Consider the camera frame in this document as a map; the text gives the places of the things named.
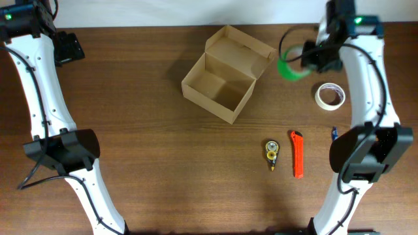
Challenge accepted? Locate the white masking tape roll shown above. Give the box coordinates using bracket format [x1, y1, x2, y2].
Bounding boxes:
[314, 83, 346, 111]

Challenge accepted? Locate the green tape roll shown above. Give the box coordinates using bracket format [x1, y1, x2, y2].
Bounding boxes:
[277, 45, 312, 82]

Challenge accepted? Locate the orange utility knife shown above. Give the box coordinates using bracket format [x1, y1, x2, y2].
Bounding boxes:
[291, 131, 304, 179]

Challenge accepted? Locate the yellow correction tape dispenser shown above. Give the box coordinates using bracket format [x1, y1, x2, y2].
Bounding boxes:
[265, 140, 280, 171]

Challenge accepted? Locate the brown cardboard box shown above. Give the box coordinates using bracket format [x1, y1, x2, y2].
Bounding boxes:
[182, 25, 278, 124]

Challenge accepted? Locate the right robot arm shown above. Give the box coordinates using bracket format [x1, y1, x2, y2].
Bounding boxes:
[301, 0, 413, 234]

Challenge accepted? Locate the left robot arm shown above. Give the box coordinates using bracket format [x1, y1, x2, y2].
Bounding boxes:
[1, 0, 130, 235]

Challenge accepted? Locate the blue ballpoint pen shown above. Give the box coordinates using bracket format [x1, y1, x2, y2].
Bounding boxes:
[331, 127, 338, 141]

